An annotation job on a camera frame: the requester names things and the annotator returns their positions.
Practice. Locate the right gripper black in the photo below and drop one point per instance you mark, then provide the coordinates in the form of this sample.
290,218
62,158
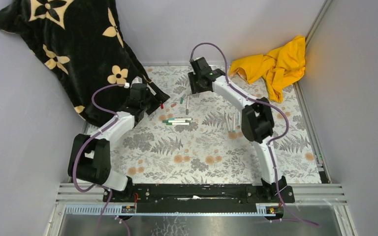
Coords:
194,89

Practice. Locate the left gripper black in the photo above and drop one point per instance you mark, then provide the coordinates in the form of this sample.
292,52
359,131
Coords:
162,97

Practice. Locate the teal green marker pen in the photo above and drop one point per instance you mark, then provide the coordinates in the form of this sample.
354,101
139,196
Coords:
233,123

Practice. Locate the brown end marker pen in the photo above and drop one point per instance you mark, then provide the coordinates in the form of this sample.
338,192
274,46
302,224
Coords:
187,105

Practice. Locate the brown cap marker pen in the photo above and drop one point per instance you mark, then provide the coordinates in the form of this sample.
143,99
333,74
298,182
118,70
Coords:
227,123

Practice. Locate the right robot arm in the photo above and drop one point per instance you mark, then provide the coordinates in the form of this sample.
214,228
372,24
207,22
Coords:
257,121

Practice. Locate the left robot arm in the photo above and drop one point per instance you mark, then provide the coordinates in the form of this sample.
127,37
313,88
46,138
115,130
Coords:
90,158

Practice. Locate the green marker pen upper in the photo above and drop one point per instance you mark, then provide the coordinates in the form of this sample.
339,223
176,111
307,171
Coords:
177,120

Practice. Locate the green marker pen lower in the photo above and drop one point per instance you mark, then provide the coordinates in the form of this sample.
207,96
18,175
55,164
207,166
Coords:
177,123

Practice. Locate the floral patterned table mat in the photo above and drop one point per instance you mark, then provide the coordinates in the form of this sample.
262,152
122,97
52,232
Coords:
204,151

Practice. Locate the yellow cloth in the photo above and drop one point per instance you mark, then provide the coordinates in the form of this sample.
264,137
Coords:
280,67

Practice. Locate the black floral blanket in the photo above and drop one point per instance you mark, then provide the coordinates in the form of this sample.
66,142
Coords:
81,42

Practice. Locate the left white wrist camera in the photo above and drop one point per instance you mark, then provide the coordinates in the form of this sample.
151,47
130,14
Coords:
137,80

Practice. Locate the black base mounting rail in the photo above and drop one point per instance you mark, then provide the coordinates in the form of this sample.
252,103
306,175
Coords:
199,198

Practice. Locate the aluminium frame rails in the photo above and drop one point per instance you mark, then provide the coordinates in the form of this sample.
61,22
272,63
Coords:
320,194

